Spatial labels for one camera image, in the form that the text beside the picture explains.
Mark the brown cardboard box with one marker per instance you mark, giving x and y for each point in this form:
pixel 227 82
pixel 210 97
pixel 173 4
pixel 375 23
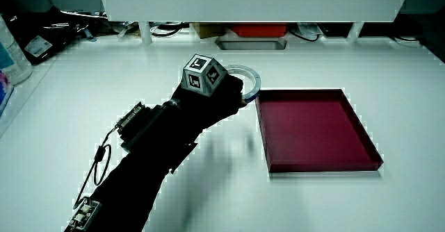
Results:
pixel 208 30

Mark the colourful packet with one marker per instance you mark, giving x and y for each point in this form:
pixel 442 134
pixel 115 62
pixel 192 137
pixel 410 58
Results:
pixel 4 91

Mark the person's left forearm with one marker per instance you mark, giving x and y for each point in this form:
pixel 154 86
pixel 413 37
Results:
pixel 139 190

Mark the black box with white label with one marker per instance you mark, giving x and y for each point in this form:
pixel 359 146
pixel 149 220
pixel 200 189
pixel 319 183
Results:
pixel 45 41

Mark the dark red square tray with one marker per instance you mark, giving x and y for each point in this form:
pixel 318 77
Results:
pixel 313 128

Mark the white desk shelf riser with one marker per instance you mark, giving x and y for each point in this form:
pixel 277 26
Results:
pixel 243 9

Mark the black sensor module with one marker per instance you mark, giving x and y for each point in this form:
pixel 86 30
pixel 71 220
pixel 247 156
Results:
pixel 139 129

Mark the white plastic bottle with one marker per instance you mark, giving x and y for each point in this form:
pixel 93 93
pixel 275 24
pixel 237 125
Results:
pixel 12 56

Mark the person's left hand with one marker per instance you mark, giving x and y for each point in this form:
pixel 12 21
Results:
pixel 212 103

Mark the small connector board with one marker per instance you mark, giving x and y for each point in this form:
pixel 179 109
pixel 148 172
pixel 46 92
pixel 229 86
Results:
pixel 83 213

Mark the red box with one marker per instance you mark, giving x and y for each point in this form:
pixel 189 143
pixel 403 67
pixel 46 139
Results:
pixel 259 30

